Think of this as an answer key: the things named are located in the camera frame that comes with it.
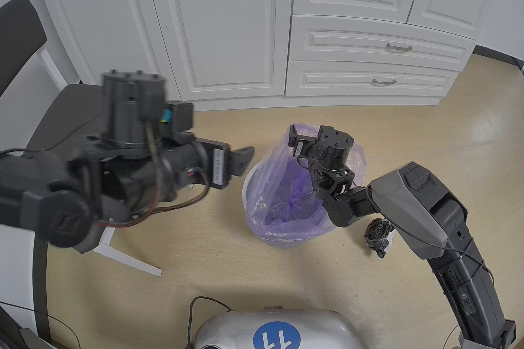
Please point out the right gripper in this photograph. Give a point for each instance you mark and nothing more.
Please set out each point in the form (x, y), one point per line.
(306, 149)

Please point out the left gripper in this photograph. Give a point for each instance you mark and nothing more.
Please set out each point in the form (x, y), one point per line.
(180, 167)

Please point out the purple plastic bag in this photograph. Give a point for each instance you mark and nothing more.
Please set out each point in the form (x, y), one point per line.
(282, 200)

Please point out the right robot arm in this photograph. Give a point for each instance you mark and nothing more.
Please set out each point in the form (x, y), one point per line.
(409, 200)

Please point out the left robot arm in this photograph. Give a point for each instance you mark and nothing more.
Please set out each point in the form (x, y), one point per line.
(131, 110)

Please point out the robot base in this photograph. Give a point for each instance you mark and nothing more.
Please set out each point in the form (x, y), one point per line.
(311, 331)

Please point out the white trash bin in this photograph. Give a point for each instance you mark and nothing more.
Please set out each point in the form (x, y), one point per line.
(247, 192)

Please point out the crumpled black plastic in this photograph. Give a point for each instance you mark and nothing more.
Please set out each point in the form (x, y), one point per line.
(376, 237)

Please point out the crumpled white paper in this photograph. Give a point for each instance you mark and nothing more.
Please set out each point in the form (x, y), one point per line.
(391, 243)

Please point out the white wardrobe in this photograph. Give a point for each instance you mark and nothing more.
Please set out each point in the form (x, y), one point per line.
(229, 12)

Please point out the dark grey white-legged chair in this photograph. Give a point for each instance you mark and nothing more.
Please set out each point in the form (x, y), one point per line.
(20, 32)

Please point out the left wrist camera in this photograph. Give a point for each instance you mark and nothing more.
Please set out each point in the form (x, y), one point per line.
(180, 116)

